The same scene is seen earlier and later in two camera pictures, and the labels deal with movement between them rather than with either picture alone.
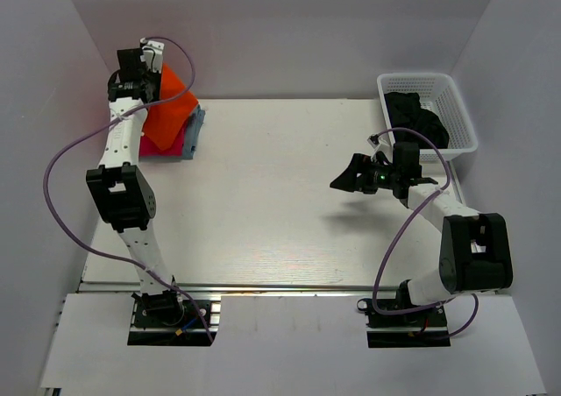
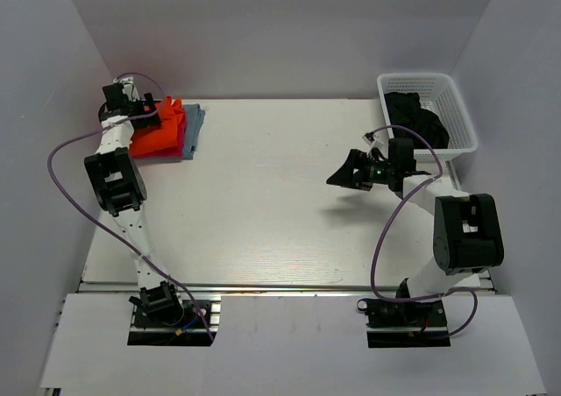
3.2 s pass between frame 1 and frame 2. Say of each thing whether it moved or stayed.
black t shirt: stayed
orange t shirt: moved
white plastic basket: stayed
